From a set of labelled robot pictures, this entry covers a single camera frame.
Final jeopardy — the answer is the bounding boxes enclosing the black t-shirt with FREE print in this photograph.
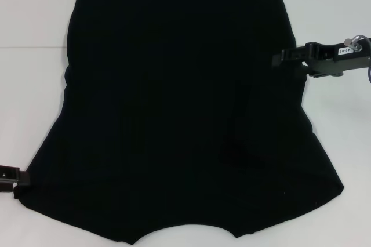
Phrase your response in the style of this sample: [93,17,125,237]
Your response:
[13,0,345,247]

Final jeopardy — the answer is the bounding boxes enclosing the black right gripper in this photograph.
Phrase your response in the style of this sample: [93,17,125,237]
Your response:
[272,36,371,79]

